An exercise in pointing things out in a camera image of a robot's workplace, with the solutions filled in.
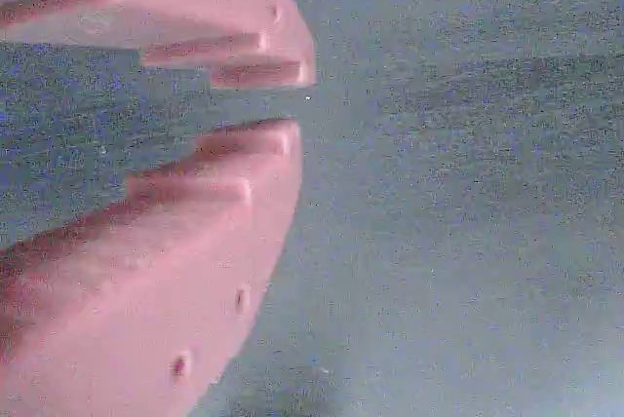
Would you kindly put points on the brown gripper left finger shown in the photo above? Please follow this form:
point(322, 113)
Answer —
point(146, 290)

